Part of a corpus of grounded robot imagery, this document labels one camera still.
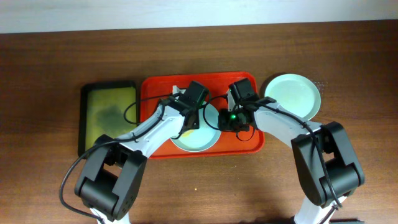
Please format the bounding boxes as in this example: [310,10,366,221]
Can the yellow green sponge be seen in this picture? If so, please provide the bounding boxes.
[182,129,194,138]

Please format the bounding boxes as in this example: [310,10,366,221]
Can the light blue plate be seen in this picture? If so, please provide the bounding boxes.
[171,104,221,152]

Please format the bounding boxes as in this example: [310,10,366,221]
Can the mint green plate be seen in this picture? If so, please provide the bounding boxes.
[264,73,322,120]

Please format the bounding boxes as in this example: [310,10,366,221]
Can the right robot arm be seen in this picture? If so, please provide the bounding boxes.
[227,97,365,223]

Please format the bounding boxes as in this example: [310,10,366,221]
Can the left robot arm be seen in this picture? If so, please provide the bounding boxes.
[75,94,205,223]

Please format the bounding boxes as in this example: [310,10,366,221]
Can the red plastic tray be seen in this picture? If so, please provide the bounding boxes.
[139,72,265,159]

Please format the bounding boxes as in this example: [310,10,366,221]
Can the black tray with yellow liquid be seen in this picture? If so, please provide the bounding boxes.
[77,80,139,156]

